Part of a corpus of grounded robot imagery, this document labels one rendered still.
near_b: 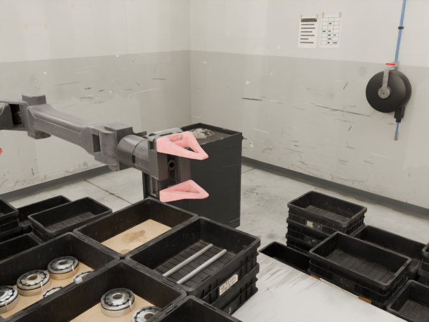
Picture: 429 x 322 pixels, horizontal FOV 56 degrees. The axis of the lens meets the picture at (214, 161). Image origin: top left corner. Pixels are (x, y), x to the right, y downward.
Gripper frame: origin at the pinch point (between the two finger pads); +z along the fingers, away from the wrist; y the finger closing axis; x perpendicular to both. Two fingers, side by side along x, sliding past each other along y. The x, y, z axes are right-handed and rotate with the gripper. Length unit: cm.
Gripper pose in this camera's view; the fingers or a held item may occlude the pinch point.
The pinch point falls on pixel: (201, 176)
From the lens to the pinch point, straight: 62.5
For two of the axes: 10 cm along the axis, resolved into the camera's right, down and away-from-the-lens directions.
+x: -7.1, 2.4, -6.6
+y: 0.1, 9.5, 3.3
